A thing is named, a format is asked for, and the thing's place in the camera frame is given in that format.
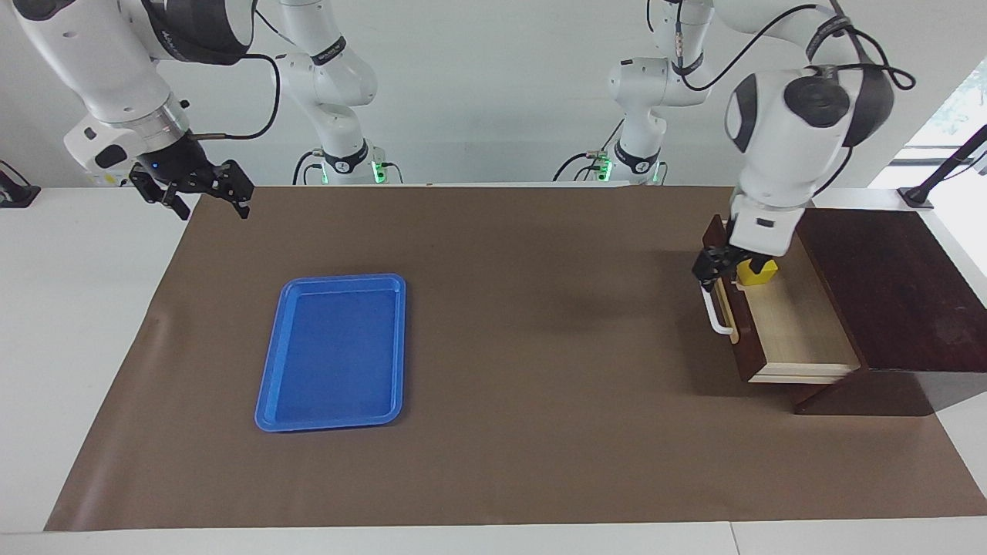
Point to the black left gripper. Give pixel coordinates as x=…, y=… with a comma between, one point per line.
x=731, y=254

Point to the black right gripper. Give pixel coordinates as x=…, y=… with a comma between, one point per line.
x=173, y=162

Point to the yellow cube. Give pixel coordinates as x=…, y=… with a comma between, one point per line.
x=754, y=277

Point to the wooden drawer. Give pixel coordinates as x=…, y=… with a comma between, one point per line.
x=802, y=324

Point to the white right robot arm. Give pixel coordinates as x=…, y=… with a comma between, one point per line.
x=108, y=69

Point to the dark wooden drawer cabinet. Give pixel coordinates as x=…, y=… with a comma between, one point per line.
x=894, y=293

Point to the yellow warning sticker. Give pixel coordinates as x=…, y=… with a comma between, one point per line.
x=108, y=180

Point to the black table clamp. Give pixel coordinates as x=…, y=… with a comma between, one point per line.
x=15, y=196

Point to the blue plastic tray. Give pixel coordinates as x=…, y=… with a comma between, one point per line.
x=331, y=354

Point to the brown table mat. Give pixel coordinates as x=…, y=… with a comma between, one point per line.
x=501, y=347

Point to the window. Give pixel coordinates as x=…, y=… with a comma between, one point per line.
x=956, y=108

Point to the black camera stand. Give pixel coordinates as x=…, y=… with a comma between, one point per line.
x=916, y=196

